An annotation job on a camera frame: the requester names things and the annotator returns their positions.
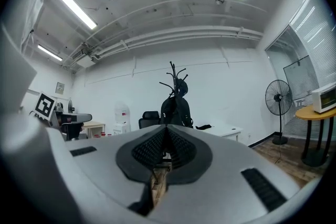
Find gray mesh panel board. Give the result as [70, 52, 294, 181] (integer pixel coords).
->
[282, 55, 320, 108]

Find black mesh office chair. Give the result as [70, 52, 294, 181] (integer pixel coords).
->
[138, 111, 161, 129]

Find long ceiling light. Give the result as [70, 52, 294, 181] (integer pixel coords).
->
[37, 44, 64, 62]
[56, 0, 98, 30]

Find white desk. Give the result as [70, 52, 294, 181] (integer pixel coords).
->
[194, 124, 244, 142]

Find large black pedestal fan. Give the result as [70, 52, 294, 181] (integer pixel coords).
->
[265, 80, 293, 145]

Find black backpack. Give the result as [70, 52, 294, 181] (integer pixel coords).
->
[160, 95, 194, 128]

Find round yellow table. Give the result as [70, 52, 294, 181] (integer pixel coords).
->
[295, 106, 336, 167]

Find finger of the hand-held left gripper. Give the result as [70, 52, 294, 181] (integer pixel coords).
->
[68, 113, 93, 123]

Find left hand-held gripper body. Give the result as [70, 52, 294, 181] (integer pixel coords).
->
[28, 91, 82, 141]

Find white ceiling pipes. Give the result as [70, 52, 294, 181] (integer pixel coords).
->
[86, 25, 265, 59]

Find white microwave oven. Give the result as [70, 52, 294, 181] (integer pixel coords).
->
[311, 82, 336, 113]

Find black coat rack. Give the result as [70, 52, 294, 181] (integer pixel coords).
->
[159, 61, 190, 128]

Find white ceiling air conditioner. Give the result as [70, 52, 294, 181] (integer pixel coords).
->
[70, 43, 97, 69]

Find white window blinds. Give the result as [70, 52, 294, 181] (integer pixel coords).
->
[288, 0, 336, 137]

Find dark navy cap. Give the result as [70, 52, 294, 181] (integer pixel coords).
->
[178, 78, 188, 97]

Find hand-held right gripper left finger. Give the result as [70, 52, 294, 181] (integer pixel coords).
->
[46, 124, 167, 224]

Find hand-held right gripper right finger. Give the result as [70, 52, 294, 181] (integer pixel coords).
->
[149, 124, 309, 224]

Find light wooden desk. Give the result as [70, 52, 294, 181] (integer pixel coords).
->
[83, 121, 106, 137]

